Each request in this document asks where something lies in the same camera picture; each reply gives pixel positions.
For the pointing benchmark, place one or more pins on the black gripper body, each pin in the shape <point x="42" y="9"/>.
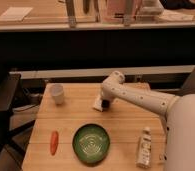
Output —
<point x="105" y="104"/>

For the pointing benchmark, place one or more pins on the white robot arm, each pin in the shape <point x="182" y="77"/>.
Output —
<point x="178" y="111"/>

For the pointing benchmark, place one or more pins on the white sponge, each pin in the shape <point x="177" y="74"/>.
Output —
<point x="98" y="104"/>

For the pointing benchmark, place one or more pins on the green round plate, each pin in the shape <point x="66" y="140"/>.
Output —
<point x="91" y="143"/>

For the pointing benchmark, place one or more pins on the white paper cup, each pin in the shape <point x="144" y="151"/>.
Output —
<point x="57" y="93"/>

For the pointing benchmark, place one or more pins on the orange carrot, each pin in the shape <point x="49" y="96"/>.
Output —
<point x="54" y="142"/>

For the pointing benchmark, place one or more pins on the white plastic bottle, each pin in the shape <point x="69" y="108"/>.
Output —
<point x="143" y="159"/>

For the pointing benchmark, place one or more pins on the black chair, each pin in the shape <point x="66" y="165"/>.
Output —
<point x="10" y="87"/>

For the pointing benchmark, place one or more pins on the white paper sheet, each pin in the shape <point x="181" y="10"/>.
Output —
<point x="15" y="13"/>

